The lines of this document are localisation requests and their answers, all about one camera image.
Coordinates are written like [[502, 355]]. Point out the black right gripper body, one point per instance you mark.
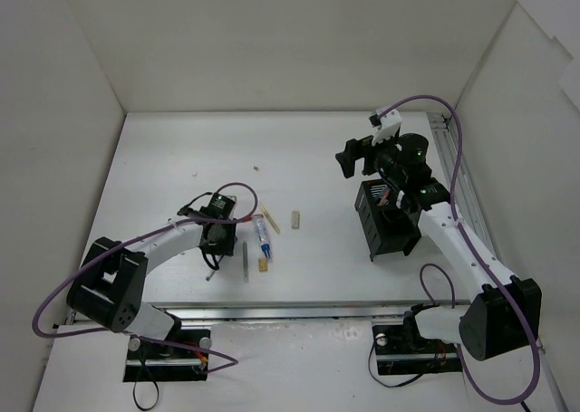
[[362, 150]]

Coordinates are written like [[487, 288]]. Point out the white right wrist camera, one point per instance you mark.
[[386, 127]]

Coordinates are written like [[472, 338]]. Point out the black slotted container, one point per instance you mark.
[[386, 230]]

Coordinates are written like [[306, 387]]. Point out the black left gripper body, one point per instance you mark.
[[214, 253]]

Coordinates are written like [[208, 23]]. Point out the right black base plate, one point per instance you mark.
[[397, 351]]

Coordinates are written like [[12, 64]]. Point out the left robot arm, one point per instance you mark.
[[110, 293]]

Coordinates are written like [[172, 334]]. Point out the orange highlighter pen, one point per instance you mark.
[[385, 197]]

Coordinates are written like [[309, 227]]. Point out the beige eraser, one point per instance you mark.
[[295, 219]]

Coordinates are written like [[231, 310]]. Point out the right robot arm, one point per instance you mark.
[[406, 203]]

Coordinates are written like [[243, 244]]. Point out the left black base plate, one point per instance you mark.
[[147, 361]]

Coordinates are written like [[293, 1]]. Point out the grey highlighter pen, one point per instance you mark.
[[245, 260]]

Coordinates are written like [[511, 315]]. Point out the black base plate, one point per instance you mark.
[[397, 351], [147, 361]]

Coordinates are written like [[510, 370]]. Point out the clear glue bottle blue cap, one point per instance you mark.
[[262, 237]]

